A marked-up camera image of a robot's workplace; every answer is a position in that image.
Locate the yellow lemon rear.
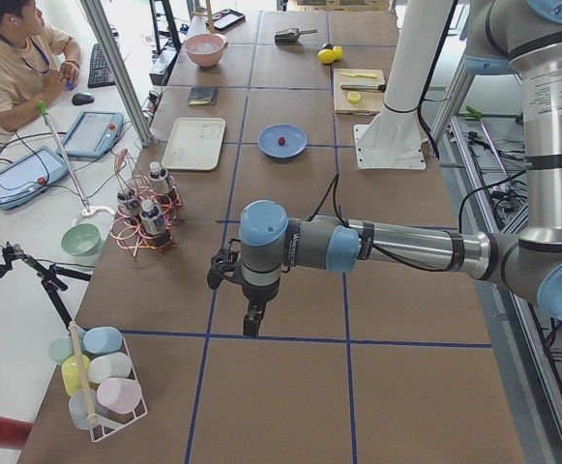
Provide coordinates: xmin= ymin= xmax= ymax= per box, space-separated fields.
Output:
xmin=329 ymin=45 xmax=343 ymax=63

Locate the cream bear tray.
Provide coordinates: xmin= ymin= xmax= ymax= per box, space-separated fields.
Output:
xmin=161 ymin=117 xmax=226 ymax=171

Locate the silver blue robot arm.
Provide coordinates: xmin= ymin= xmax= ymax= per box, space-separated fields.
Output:
xmin=236 ymin=1 xmax=562 ymax=337

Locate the copper wire bottle rack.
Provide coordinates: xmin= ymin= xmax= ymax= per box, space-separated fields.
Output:
xmin=109 ymin=149 xmax=183 ymax=256

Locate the silver rod green tip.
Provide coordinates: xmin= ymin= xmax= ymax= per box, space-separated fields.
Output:
xmin=37 ymin=100 xmax=116 ymax=225

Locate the blue teach pendant far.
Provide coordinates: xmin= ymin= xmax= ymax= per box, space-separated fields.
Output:
xmin=62 ymin=111 xmax=125 ymax=160

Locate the grey blue cup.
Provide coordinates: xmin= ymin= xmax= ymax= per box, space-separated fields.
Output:
xmin=69 ymin=390 xmax=108 ymax=430

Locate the wooden rack handle stick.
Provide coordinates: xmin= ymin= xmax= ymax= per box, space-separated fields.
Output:
xmin=69 ymin=320 xmax=99 ymax=428

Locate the steel muddler black tip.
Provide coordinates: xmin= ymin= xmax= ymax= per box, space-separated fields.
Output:
xmin=340 ymin=83 xmax=387 ymax=93

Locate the tea bottle right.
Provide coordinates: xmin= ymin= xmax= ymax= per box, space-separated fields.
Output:
xmin=149 ymin=161 xmax=171 ymax=204

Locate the black keyboard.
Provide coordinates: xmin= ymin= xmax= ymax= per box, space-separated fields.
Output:
xmin=87 ymin=43 xmax=115 ymax=88

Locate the grey yellow folded cloth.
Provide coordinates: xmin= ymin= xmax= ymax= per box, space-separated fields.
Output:
xmin=188 ymin=86 xmax=219 ymax=106

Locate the pink cup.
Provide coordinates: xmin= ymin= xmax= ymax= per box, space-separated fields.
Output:
xmin=96 ymin=377 xmax=142 ymax=414

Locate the wooden cutting board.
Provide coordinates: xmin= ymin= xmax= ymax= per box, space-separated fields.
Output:
xmin=333 ymin=69 xmax=386 ymax=115

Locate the lemon half slice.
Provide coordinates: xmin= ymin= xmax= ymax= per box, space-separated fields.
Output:
xmin=346 ymin=91 xmax=362 ymax=103

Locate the yellow cup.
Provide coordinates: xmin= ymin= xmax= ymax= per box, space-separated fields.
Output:
xmin=61 ymin=355 xmax=82 ymax=396

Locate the blue teach pendant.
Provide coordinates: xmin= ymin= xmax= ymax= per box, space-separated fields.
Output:
xmin=62 ymin=111 xmax=125 ymax=160
xmin=0 ymin=146 xmax=68 ymax=211

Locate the blue plate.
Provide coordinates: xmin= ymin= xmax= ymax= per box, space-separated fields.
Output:
xmin=257 ymin=124 xmax=308 ymax=160

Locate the yellow lemon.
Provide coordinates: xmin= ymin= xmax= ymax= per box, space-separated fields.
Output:
xmin=317 ymin=48 xmax=337 ymax=65
xmin=329 ymin=45 xmax=343 ymax=63

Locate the yellow lemon front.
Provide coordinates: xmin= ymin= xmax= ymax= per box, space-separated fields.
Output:
xmin=317 ymin=48 xmax=337 ymax=65

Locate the green bowl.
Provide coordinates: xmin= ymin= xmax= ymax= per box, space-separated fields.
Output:
xmin=61 ymin=223 xmax=102 ymax=257

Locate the tea bottle lower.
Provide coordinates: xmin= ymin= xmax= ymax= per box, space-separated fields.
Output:
xmin=140 ymin=199 xmax=166 ymax=247

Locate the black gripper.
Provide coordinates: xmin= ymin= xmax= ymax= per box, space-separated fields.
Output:
xmin=242 ymin=284 xmax=279 ymax=337

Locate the black computer mouse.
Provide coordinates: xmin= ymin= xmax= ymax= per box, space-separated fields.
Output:
xmin=72 ymin=93 xmax=95 ymax=106

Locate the metal ice scoop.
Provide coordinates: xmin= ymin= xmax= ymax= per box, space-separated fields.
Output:
xmin=274 ymin=28 xmax=318 ymax=44

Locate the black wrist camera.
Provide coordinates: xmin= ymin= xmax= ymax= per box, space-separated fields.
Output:
xmin=206 ymin=248 xmax=239 ymax=290

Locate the aluminium frame post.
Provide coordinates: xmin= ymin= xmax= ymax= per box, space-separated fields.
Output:
xmin=80 ymin=0 xmax=153 ymax=147

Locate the seated person beige shirt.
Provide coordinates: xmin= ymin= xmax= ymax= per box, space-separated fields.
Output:
xmin=0 ymin=1 xmax=81 ymax=133

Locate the white wire cup rack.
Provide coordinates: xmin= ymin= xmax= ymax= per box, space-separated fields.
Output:
xmin=80 ymin=331 xmax=148 ymax=443

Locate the white cup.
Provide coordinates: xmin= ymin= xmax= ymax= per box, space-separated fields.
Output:
xmin=88 ymin=352 xmax=132 ymax=385

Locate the tea bottle left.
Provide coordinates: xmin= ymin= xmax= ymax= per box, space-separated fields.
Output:
xmin=117 ymin=187 xmax=140 ymax=226

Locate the blue teach pendant near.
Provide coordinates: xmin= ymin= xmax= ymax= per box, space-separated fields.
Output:
xmin=0 ymin=146 xmax=68 ymax=211

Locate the pale green cup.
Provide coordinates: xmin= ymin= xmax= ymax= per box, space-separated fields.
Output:
xmin=47 ymin=336 xmax=74 ymax=365

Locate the yellow plastic knife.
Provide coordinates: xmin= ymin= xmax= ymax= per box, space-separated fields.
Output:
xmin=340 ymin=72 xmax=378 ymax=78

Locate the tea bottle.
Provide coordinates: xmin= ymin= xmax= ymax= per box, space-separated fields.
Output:
xmin=140 ymin=199 xmax=166 ymax=247
xmin=117 ymin=187 xmax=140 ymax=226
xmin=149 ymin=161 xmax=171 ymax=204

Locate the pink bowl with ice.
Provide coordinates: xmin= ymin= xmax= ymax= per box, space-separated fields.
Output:
xmin=184 ymin=34 xmax=228 ymax=68

